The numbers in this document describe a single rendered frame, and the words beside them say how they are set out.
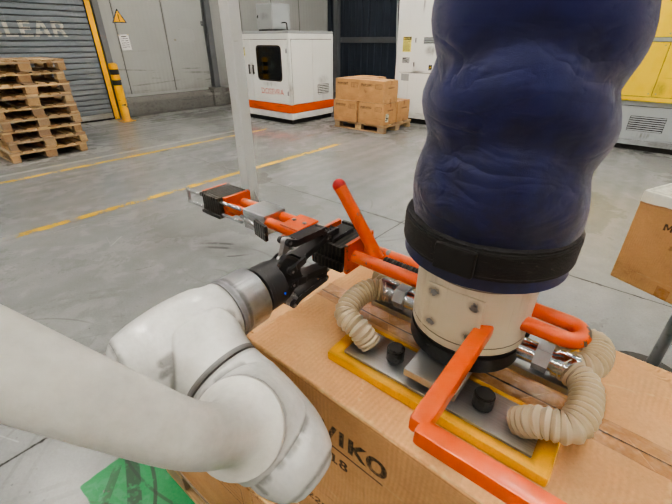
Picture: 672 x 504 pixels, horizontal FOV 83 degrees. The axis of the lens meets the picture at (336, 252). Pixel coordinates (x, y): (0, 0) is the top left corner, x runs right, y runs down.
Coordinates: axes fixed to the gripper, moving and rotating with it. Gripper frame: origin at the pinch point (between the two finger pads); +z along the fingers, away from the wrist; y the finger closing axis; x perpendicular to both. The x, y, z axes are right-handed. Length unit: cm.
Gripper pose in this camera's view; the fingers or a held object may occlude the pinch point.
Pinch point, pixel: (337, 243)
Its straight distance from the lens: 72.2
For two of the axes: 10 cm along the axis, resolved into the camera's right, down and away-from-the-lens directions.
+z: 6.2, -3.9, 6.8
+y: 0.0, 8.7, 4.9
